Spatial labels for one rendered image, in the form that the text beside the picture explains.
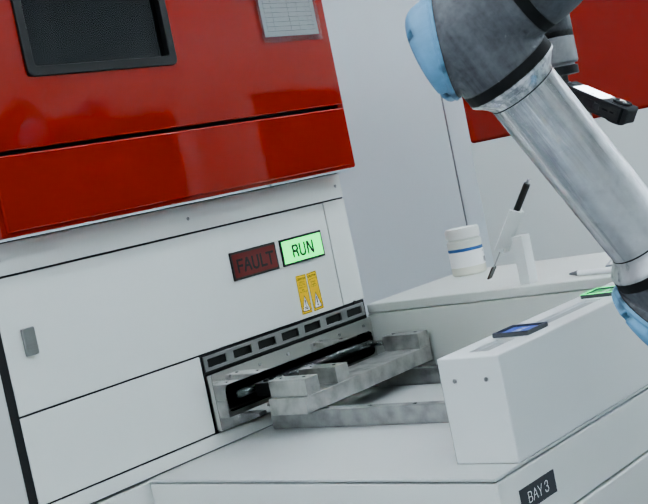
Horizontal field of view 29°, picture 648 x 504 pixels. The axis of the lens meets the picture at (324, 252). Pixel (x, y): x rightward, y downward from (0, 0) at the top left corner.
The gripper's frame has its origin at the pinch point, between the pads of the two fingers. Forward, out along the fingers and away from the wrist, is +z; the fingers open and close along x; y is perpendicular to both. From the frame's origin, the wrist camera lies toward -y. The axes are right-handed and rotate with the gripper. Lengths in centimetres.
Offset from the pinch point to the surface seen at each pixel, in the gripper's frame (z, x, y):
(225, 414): 23, 28, 57
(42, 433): 16, 63, 59
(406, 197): 5, -244, 207
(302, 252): 1, 0, 58
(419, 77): -43, -271, 207
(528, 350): 15.9, 32.8, -4.0
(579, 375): 22.3, 21.1, -3.9
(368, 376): 24, 6, 45
